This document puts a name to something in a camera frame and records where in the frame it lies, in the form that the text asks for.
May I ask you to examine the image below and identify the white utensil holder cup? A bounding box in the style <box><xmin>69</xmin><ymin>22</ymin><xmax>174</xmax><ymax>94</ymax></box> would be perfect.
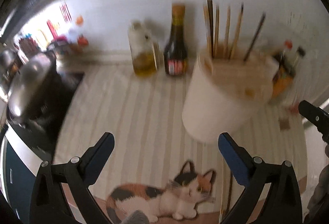
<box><xmin>182</xmin><ymin>50</ymin><xmax>279</xmax><ymax>143</ymax></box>

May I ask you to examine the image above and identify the steel wok lid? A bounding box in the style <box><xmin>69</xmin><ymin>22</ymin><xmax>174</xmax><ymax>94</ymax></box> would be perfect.
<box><xmin>8</xmin><ymin>51</ymin><xmax>57</xmax><ymax>125</ymax></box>

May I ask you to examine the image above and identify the dark chopstick in holder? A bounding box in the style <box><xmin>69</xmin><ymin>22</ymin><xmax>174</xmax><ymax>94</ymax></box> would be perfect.
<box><xmin>207</xmin><ymin>0</ymin><xmax>214</xmax><ymax>56</ymax></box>
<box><xmin>243</xmin><ymin>12</ymin><xmax>266</xmax><ymax>62</ymax></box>
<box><xmin>229</xmin><ymin>3</ymin><xmax>244</xmax><ymax>60</ymax></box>

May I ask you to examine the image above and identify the range hood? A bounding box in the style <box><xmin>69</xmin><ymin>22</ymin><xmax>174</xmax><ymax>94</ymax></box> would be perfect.
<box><xmin>1</xmin><ymin>0</ymin><xmax>54</xmax><ymax>43</ymax></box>

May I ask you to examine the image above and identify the dark soy sauce bottle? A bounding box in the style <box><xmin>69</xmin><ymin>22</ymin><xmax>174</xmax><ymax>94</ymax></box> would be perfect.
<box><xmin>163</xmin><ymin>3</ymin><xmax>187</xmax><ymax>76</ymax></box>

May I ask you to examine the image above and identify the black cap sauce bottle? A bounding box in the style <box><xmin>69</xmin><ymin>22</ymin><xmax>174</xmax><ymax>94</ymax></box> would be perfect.
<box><xmin>272</xmin><ymin>46</ymin><xmax>306</xmax><ymax>99</ymax></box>

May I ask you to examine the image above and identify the red cap sauce bottle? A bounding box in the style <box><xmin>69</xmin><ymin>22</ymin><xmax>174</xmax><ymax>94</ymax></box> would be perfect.
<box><xmin>273</xmin><ymin>40</ymin><xmax>293</xmax><ymax>71</ymax></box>

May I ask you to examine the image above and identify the black induction cooker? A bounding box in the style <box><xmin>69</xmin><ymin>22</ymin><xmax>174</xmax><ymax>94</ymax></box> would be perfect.
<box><xmin>7</xmin><ymin>72</ymin><xmax>85</xmax><ymax>162</ymax></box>

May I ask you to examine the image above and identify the dark chopstick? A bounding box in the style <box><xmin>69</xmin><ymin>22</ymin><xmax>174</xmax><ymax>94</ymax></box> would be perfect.
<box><xmin>229</xmin><ymin>3</ymin><xmax>244</xmax><ymax>60</ymax></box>
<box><xmin>207</xmin><ymin>0</ymin><xmax>214</xmax><ymax>56</ymax></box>
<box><xmin>243</xmin><ymin>12</ymin><xmax>266</xmax><ymax>62</ymax></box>
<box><xmin>225</xmin><ymin>172</ymin><xmax>233</xmax><ymax>215</ymax></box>

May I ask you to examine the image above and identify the clear oil bottle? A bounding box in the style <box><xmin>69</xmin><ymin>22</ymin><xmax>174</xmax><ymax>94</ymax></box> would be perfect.
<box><xmin>128</xmin><ymin>21</ymin><xmax>160</xmax><ymax>77</ymax></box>

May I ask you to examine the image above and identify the light wooden chopstick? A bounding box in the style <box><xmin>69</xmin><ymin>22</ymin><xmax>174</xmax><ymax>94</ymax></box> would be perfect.
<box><xmin>218</xmin><ymin>160</ymin><xmax>226</xmax><ymax>223</ymax></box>

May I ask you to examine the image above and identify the striped cat table mat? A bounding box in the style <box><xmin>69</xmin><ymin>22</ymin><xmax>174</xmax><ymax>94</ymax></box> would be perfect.
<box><xmin>52</xmin><ymin>64</ymin><xmax>309</xmax><ymax>224</ymax></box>

